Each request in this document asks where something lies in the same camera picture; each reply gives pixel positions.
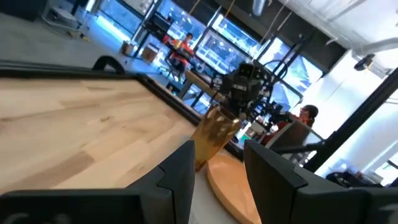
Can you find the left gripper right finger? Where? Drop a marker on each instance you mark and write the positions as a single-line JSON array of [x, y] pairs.
[[295, 199]]

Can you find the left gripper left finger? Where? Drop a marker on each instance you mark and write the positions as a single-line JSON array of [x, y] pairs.
[[124, 205]]

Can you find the amber ribbed plastic cup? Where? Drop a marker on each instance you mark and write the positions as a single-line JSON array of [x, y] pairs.
[[213, 135]]

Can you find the orange round plate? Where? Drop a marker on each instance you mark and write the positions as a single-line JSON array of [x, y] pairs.
[[231, 186]]

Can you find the light grey plastic tray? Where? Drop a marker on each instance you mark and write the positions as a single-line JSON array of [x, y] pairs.
[[203, 202]]

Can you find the grey screen back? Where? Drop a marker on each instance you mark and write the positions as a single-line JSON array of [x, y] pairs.
[[290, 137]]

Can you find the person in orange top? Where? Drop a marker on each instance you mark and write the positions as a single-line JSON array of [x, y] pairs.
[[182, 49]]

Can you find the person behind grey screen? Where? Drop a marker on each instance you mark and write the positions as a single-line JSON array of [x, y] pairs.
[[306, 115]]

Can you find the brown cardboard box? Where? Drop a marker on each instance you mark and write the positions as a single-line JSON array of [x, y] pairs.
[[128, 48], [150, 53]]

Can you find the black ceiling-mounted device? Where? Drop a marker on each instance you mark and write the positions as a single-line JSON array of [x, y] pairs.
[[364, 62]]

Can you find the black slanted metal post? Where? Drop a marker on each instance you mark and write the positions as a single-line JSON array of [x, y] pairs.
[[354, 121]]

